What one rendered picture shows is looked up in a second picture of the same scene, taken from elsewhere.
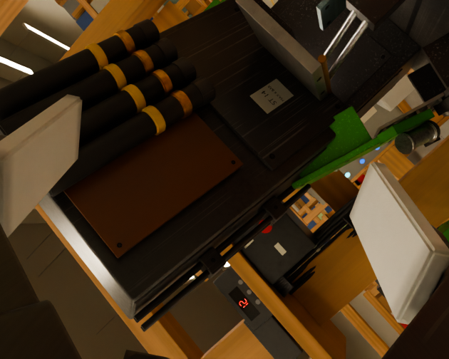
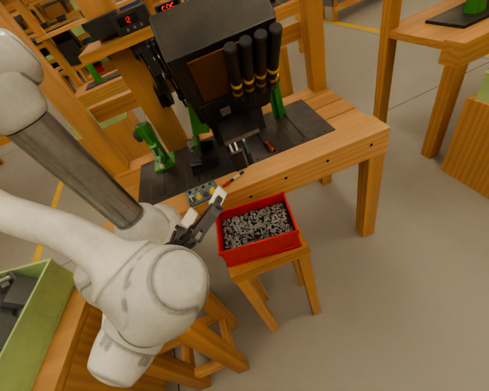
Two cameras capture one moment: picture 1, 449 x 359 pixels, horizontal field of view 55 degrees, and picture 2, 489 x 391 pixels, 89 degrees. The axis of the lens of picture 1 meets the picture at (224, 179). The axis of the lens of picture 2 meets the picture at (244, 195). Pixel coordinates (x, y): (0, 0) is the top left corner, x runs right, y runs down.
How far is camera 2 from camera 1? 0.61 m
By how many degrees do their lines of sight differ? 56
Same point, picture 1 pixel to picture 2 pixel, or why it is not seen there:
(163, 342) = not seen: outside the picture
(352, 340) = not seen: outside the picture
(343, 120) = (206, 128)
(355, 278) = (131, 79)
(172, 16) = (293, 36)
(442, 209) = (157, 125)
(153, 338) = not seen: outside the picture
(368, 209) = (192, 214)
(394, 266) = (185, 223)
